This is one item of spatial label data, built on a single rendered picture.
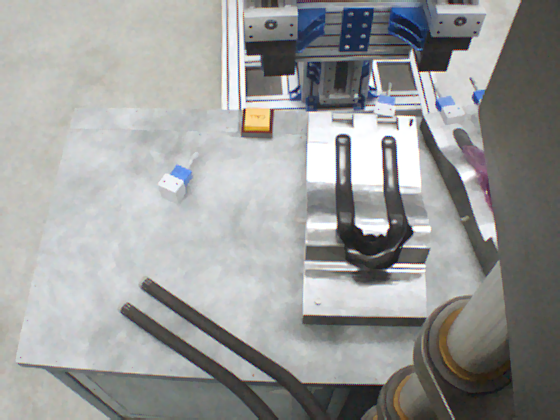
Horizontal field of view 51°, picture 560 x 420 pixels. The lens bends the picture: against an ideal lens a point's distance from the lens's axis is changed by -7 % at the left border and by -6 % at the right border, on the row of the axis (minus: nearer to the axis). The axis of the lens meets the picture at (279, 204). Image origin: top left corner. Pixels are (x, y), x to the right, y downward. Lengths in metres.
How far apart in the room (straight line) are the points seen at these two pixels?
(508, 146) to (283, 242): 1.15
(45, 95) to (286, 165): 1.61
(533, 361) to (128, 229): 1.28
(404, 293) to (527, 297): 1.07
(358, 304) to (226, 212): 0.39
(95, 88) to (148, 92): 0.25
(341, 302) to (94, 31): 2.14
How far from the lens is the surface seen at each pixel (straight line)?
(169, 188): 1.46
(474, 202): 1.46
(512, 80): 0.32
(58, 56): 3.06
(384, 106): 1.60
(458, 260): 1.47
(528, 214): 0.29
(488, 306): 0.47
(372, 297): 1.33
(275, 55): 1.75
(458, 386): 0.58
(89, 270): 1.47
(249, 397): 1.23
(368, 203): 1.37
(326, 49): 1.88
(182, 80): 2.80
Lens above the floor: 2.09
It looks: 60 degrees down
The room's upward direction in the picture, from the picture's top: straight up
